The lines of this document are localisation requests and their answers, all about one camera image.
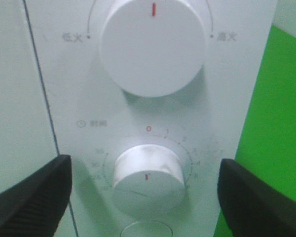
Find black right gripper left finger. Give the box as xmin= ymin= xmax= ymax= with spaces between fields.
xmin=0 ymin=155 xmax=72 ymax=237

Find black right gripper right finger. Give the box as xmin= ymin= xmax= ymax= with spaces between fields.
xmin=218 ymin=158 xmax=296 ymax=237

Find white microwave door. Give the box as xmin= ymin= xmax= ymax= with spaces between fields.
xmin=0 ymin=0 xmax=77 ymax=237

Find white microwave knob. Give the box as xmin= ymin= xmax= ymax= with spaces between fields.
xmin=112 ymin=144 xmax=185 ymax=217
xmin=99 ymin=0 xmax=211 ymax=97

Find round white door-release button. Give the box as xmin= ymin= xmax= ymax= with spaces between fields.
xmin=120 ymin=221 xmax=173 ymax=237

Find white microwave oven body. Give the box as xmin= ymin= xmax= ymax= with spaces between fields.
xmin=25 ymin=0 xmax=277 ymax=237

